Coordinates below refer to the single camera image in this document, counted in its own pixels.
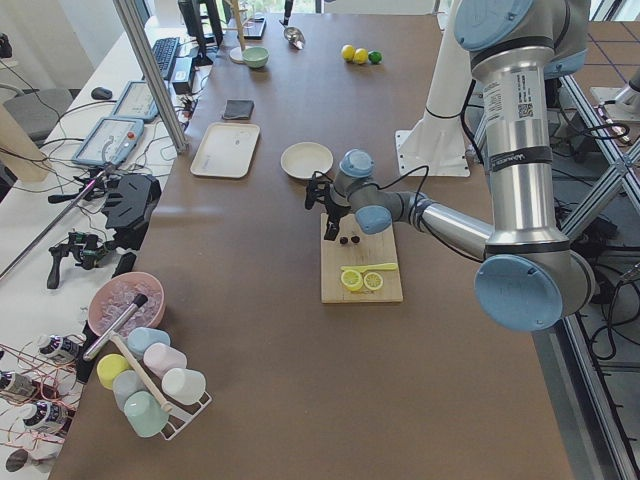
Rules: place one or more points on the pink ice bowl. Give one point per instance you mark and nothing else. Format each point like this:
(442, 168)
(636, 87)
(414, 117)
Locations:
(112, 299)

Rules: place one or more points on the cream round plate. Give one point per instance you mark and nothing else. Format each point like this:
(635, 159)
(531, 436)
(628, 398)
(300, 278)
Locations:
(303, 159)

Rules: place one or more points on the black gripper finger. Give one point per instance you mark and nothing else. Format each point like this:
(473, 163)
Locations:
(288, 7)
(332, 229)

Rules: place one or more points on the black keyboard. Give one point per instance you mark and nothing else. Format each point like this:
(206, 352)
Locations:
(165, 51)

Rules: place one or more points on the black perforated bracket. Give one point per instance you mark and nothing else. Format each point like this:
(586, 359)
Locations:
(130, 201)

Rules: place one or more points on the cream rabbit tray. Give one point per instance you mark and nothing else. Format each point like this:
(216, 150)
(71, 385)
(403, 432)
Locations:
(226, 150)

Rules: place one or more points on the green lime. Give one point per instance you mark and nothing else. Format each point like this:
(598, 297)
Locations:
(375, 57)

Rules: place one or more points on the blue plastic cup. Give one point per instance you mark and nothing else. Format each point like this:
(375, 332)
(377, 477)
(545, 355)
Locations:
(141, 338)

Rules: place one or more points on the green bowl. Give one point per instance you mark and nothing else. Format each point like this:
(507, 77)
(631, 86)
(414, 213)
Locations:
(255, 57)

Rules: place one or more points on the grey folded cloth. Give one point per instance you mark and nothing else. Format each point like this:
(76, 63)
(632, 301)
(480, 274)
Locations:
(236, 109)

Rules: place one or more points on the pink plastic cup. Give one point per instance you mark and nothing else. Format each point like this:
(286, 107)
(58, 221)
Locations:
(159, 358)

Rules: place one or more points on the white wire cup rack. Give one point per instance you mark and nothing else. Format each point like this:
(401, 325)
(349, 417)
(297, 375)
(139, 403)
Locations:
(180, 417)

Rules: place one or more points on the white plastic cup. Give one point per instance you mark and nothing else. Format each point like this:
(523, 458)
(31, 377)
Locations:
(184, 385)

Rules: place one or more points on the black computer mouse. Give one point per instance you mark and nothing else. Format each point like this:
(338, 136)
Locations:
(101, 93)

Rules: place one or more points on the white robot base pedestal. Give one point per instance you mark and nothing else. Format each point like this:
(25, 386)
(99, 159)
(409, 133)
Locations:
(437, 140)

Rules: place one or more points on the lemon slice small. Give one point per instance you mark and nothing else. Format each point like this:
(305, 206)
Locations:
(352, 280)

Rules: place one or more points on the yellow plastic cup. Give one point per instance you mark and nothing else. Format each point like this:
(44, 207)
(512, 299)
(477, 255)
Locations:
(109, 367)

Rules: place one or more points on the teach pendant near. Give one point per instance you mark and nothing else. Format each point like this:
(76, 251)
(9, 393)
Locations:
(110, 141)

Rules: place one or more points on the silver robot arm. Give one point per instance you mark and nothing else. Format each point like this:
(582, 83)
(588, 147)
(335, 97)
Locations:
(528, 276)

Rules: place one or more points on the yellow lemon near lime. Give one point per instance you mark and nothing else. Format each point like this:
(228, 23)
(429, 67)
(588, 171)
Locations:
(361, 56)

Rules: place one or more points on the lemon slice large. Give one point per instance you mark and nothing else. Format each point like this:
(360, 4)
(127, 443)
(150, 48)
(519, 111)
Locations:
(373, 281)

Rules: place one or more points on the metal tongs in ice bowl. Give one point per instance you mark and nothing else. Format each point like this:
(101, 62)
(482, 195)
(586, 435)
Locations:
(139, 301)

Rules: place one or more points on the yellow plastic knife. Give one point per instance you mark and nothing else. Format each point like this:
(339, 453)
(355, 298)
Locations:
(389, 266)

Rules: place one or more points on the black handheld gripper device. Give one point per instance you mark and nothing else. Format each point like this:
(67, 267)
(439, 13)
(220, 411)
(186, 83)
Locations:
(87, 249)

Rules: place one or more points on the metal scoop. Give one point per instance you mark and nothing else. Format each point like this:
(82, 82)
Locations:
(294, 37)

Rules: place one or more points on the yellow lemon outer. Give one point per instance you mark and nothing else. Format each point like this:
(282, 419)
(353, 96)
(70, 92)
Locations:
(348, 52)

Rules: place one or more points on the aluminium frame post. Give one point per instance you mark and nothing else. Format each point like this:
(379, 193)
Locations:
(134, 29)

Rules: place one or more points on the round wooden stand base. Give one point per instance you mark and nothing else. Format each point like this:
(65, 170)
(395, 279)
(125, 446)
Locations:
(236, 55)

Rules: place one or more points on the mint green plastic cup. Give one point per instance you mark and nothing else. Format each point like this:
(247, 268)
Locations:
(145, 414)

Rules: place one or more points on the grey plastic cup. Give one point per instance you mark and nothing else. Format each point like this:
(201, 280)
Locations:
(125, 385)

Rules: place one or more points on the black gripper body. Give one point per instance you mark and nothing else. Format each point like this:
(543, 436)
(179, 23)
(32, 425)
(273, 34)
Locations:
(336, 209)

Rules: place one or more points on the wooden cutting board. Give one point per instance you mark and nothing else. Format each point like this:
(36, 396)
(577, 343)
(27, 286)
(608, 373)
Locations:
(372, 249)

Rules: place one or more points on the teach pendant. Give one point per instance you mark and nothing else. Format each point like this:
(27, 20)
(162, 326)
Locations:
(110, 141)
(136, 102)

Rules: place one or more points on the teach pendant far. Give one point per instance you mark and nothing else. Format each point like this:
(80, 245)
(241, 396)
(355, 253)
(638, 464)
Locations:
(136, 102)

